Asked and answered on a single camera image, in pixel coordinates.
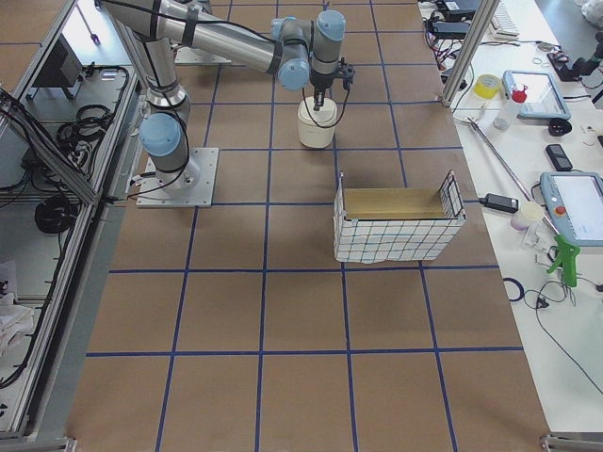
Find yellow tape roll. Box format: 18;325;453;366
473;73;501;99

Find green plastic gun tool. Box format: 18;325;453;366
546;234;580;287

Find long metal rod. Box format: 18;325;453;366
464;115;562;236

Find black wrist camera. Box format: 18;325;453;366
336;57;355;91

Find near blue teach pendant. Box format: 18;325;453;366
540;171;602;247

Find black phone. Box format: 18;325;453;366
546;144;573;172

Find coiled black cables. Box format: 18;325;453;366
56;104;117;161

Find crumpled white cloth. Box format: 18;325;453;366
0;261;37;352

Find blue teach pendant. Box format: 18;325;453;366
502;70;571;120
540;171;602;247

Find black round dish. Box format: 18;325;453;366
547;118;573;137

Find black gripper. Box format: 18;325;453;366
310;70;335;111

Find far blue teach pendant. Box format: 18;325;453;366
502;70;571;120

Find aluminium frame post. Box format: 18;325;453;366
440;0;499;107

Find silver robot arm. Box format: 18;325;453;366
102;1;354;192

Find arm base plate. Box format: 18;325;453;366
175;47;232;66
137;148;219;208

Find clear bottle red cap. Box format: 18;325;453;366
493;84;528;132

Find white paper cup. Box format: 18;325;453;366
511;201;545;231

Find white checkered fabric basket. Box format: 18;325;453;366
334;171;466;264

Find black power adapter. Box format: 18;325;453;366
431;21;470;40

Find white trash can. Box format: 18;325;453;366
298;97;337;149

